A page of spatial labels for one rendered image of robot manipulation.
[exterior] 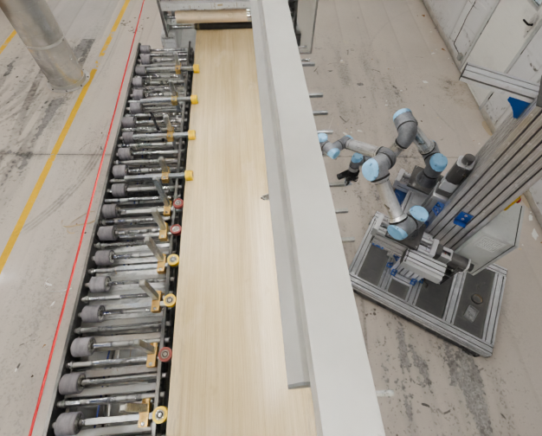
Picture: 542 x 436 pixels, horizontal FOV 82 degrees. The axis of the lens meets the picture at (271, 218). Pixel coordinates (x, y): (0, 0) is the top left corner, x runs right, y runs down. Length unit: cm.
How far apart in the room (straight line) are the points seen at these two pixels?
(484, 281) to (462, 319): 45
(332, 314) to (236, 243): 182
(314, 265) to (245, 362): 157
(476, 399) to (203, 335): 228
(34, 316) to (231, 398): 220
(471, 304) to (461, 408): 82
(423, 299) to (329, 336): 270
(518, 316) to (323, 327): 339
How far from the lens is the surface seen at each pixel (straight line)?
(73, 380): 231
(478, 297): 336
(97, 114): 499
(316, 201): 52
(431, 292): 317
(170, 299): 215
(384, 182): 196
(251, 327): 203
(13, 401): 350
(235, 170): 260
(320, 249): 48
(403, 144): 219
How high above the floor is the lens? 288
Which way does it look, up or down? 58 degrees down
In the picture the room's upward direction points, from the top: 2 degrees clockwise
